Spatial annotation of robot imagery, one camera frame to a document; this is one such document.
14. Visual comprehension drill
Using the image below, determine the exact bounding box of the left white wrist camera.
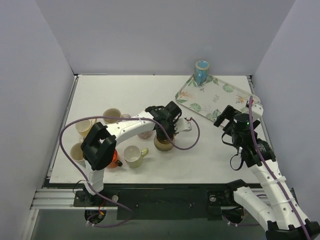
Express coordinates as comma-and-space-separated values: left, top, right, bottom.
174, 118, 192, 134

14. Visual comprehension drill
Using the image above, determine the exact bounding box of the floral serving tray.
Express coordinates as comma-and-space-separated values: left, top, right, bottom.
174, 75, 261, 122

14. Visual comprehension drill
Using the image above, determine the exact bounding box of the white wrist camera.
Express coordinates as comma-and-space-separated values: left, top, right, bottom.
251, 103, 264, 121
174, 118, 192, 134

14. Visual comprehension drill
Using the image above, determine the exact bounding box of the aluminium frame rail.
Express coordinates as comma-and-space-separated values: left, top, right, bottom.
30, 73, 300, 210

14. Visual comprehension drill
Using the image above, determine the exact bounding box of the pink patterned mug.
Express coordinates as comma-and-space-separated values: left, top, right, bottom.
137, 130, 153, 139

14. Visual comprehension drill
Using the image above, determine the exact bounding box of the beige speckled mug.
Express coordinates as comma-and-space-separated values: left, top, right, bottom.
102, 108, 131, 125

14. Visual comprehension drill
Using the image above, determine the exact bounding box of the orange mug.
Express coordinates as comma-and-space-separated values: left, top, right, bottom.
107, 149, 123, 169

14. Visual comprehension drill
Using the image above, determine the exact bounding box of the pale green mug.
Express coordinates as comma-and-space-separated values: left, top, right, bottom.
123, 145, 149, 168

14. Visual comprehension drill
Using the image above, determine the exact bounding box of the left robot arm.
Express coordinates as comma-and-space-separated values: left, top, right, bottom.
80, 101, 182, 206

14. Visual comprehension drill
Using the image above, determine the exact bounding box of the yellow mug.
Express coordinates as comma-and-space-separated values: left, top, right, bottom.
75, 118, 97, 138

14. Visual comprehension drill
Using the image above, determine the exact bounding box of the round beige mug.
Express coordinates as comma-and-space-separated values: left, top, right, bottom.
153, 135, 174, 152

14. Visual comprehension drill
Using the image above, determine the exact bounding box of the blue mug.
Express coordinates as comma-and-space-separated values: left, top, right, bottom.
193, 60, 210, 86

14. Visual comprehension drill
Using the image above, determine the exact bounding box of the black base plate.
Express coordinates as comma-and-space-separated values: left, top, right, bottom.
73, 183, 247, 224

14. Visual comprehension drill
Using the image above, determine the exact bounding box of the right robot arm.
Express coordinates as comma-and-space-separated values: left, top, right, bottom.
214, 105, 320, 240

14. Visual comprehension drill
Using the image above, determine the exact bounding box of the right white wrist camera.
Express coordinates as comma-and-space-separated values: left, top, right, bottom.
251, 103, 264, 121

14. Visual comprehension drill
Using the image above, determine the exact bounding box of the tall floral beige mug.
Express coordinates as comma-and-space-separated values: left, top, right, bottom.
69, 142, 86, 168

